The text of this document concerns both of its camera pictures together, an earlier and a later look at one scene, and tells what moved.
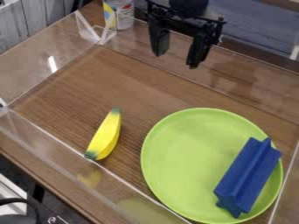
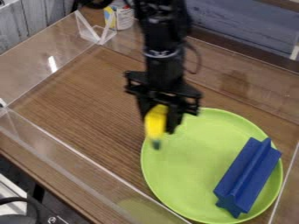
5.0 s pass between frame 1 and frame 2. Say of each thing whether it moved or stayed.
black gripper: moved
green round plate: stayed
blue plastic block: stayed
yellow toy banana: moved
